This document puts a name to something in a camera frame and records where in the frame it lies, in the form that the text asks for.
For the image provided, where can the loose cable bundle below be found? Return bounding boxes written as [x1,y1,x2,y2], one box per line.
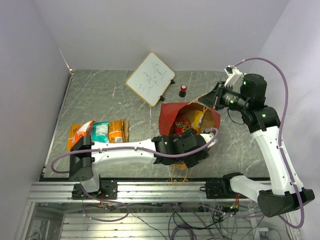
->
[82,191,272,240]

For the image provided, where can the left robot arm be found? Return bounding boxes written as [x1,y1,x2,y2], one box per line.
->
[68,129,216,200]

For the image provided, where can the orange pink candy packet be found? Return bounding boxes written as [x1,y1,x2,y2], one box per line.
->
[71,120,95,146]

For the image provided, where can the orange snack packet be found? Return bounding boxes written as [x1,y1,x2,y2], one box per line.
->
[67,119,125,152]

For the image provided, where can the small yellow-framed whiteboard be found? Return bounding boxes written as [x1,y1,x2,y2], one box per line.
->
[125,52,176,107]

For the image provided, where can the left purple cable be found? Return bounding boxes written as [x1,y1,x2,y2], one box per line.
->
[51,127,220,222]

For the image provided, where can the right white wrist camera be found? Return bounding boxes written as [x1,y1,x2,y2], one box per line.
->
[224,65,245,87]

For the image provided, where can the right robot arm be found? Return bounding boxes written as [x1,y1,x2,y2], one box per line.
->
[198,73,315,218]

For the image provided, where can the tan chips bag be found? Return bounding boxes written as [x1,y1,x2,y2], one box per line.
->
[123,120,129,143]

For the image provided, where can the aluminium mounting rail frame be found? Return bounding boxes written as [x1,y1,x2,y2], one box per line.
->
[14,176,301,240]

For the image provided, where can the teal candy packet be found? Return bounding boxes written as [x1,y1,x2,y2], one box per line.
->
[91,121,110,143]

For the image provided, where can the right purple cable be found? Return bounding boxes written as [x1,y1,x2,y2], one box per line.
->
[231,57,306,228]

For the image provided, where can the purple cable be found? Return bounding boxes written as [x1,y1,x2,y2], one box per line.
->
[51,127,220,222]
[231,57,306,228]

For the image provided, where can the red chips packet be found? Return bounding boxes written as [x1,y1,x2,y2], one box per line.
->
[173,114,191,136]

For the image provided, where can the red brown paper bag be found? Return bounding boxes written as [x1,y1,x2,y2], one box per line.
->
[158,93,222,186]

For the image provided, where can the red black stamp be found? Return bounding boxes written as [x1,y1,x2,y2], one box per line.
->
[178,84,187,98]

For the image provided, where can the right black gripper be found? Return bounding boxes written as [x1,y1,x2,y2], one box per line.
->
[198,80,249,112]

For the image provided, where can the yellow snack packet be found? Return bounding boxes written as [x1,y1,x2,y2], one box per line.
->
[191,110,205,131]

